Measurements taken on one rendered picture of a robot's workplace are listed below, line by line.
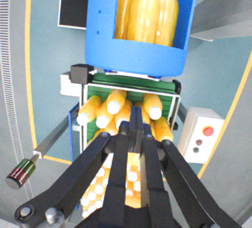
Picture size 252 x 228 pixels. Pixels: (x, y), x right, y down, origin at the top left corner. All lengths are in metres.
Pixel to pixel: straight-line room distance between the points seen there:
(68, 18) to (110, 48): 1.25
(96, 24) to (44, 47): 1.51
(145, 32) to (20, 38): 1.78
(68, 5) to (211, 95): 1.74
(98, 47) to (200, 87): 1.50
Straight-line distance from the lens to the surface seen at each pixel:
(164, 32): 0.41
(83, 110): 0.54
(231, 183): 2.96
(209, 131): 0.56
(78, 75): 0.58
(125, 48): 0.30
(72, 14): 1.53
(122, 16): 0.39
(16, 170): 0.63
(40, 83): 1.93
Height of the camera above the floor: 1.53
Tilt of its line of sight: 69 degrees down
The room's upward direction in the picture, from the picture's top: 171 degrees counter-clockwise
